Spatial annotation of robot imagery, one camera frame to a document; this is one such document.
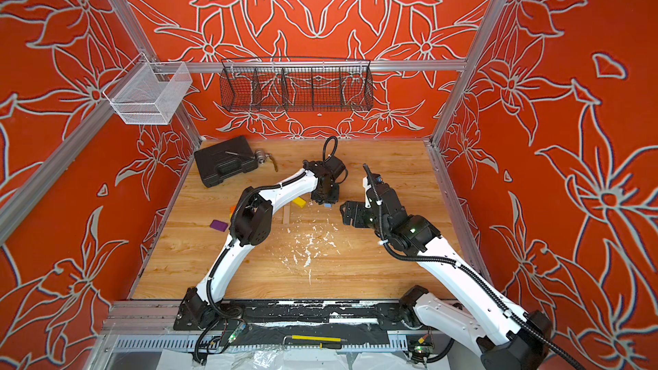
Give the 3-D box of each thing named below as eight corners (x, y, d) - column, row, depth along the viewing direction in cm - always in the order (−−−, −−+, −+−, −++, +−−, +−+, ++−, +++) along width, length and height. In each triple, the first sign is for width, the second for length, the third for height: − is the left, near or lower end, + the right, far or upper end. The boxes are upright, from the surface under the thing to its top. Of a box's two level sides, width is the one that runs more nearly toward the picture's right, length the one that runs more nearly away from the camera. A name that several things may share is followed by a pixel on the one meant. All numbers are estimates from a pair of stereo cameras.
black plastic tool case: (208, 189, 104) (202, 179, 99) (198, 159, 115) (191, 149, 110) (260, 167, 111) (256, 157, 106) (245, 141, 122) (241, 130, 117)
